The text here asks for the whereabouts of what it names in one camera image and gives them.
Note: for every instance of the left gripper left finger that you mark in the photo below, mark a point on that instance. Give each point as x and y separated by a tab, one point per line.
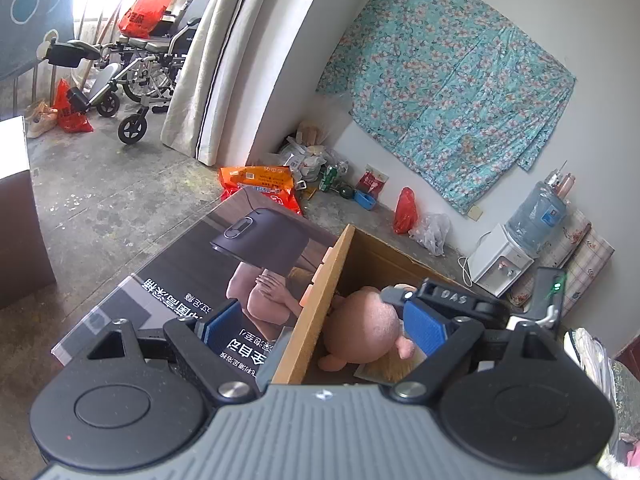
220	354

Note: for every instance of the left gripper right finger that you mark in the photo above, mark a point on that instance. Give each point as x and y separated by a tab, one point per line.
447	344

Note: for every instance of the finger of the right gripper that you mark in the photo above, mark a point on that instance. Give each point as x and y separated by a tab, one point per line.
397	294
546	302

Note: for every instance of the pink plush toy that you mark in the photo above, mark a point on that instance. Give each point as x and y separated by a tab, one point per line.
360	329

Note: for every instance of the brown cardboard box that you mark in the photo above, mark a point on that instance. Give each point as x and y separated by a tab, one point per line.
358	259

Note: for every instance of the white water dispenser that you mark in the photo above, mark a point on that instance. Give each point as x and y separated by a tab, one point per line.
497	262

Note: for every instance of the blue water bottle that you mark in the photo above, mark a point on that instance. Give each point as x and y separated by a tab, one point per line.
536	218

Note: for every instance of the clear plastic bag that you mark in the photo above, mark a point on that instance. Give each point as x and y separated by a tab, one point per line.
431	232

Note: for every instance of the printed appliance box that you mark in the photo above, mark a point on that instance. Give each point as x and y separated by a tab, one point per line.
248	248

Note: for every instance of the red plastic bag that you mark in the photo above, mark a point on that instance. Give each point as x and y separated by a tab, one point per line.
406	212

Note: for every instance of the orange snack bag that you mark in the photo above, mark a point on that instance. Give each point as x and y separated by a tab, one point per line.
275	182

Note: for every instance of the teal floral cloth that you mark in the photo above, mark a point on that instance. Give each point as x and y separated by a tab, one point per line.
452	88

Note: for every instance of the red bag on floor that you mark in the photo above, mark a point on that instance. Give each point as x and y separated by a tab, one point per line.
69	120

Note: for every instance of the folded wheelchair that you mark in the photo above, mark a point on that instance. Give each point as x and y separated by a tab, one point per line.
146	70

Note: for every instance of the white mattress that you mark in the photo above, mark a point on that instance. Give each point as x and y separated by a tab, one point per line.
235	59

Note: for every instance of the orange bag on wheelchair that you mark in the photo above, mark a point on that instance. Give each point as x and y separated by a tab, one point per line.
142	17

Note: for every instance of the blue dotted curtain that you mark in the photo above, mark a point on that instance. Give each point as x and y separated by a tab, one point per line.
23	24

